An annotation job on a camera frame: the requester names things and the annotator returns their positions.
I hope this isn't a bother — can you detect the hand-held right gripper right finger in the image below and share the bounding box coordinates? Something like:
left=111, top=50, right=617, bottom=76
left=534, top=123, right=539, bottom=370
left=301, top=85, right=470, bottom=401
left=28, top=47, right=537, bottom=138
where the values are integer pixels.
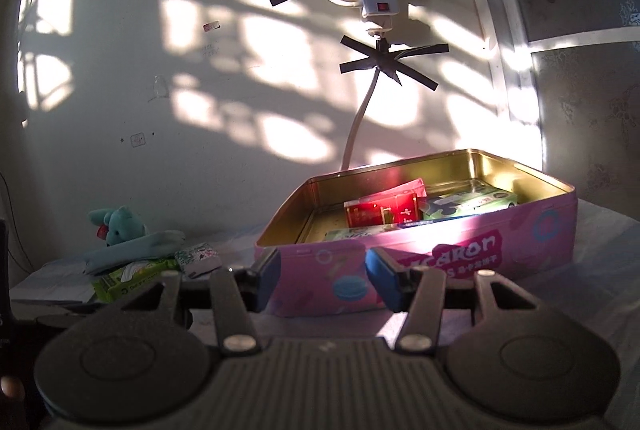
left=366, top=248, right=543, bottom=355

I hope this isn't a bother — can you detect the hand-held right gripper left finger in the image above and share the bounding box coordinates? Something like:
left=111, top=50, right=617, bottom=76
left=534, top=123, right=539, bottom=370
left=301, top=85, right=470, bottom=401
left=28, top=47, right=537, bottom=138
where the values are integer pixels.
left=107, top=248, right=282, bottom=357

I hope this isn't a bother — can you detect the pink biscuit tin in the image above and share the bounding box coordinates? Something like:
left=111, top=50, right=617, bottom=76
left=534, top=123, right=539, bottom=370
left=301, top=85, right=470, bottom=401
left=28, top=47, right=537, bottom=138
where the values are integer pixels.
left=253, top=149, right=579, bottom=317

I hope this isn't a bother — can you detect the patterned tissue packet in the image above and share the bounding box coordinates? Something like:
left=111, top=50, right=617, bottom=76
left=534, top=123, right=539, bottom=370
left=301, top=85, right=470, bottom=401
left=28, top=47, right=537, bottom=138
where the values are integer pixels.
left=175, top=242, right=223, bottom=280

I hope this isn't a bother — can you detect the green wet wipes packet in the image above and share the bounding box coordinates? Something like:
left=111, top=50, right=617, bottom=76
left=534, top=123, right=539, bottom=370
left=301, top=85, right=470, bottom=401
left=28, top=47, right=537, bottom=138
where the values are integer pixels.
left=92, top=257, right=181, bottom=304

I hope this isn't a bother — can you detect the blue plush toy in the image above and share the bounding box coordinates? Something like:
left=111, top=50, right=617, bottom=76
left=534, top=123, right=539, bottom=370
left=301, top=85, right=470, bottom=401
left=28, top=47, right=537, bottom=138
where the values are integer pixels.
left=88, top=206, right=146, bottom=249

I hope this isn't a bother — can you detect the light blue fabric pouch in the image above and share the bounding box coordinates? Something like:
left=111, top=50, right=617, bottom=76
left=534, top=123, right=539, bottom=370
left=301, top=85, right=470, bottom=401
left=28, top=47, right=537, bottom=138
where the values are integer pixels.
left=82, top=230, right=187, bottom=276

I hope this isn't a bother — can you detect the dark green box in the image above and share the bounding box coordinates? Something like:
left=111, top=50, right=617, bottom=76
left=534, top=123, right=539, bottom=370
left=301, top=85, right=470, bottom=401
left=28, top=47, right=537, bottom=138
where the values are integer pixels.
left=325, top=222, right=426, bottom=241

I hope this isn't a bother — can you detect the red box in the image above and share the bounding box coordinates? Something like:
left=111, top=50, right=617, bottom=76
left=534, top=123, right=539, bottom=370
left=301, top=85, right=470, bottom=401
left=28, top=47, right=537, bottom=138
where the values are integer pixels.
left=344, top=191, right=420, bottom=228

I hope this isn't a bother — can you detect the pink flat packet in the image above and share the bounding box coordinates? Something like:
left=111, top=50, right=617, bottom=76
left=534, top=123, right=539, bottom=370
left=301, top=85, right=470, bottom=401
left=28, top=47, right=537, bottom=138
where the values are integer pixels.
left=380, top=178, right=429, bottom=199

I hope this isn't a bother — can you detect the green and white box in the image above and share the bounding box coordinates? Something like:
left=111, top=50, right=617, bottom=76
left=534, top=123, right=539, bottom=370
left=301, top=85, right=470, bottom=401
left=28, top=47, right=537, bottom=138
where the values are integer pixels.
left=420, top=187, right=519, bottom=221

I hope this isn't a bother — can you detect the clear tape piece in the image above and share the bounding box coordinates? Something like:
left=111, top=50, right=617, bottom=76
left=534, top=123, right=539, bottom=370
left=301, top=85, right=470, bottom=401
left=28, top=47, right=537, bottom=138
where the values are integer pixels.
left=147, top=76, right=172, bottom=104

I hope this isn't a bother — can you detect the striped bed sheet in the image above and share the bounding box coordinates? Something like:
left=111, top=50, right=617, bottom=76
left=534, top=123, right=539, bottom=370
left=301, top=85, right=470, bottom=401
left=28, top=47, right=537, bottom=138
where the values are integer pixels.
left=9, top=196, right=640, bottom=430

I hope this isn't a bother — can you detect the black tape cross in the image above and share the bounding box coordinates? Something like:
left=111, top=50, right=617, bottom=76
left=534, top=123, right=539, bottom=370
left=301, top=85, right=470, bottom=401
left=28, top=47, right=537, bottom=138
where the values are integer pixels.
left=340, top=35, right=450, bottom=92

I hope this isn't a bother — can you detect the thin black cable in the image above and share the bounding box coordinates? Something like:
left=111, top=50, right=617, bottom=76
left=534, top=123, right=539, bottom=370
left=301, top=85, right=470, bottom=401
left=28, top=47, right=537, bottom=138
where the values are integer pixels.
left=0, top=172, right=32, bottom=272

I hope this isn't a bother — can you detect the white power cable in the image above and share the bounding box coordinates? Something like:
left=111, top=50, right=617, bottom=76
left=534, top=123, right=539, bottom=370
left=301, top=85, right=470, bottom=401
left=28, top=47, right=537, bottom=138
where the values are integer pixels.
left=341, top=36, right=389, bottom=172

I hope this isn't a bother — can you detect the white window frame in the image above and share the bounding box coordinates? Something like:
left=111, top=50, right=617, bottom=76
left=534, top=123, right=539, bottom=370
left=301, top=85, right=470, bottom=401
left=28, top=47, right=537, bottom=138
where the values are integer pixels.
left=440, top=0, right=640, bottom=171

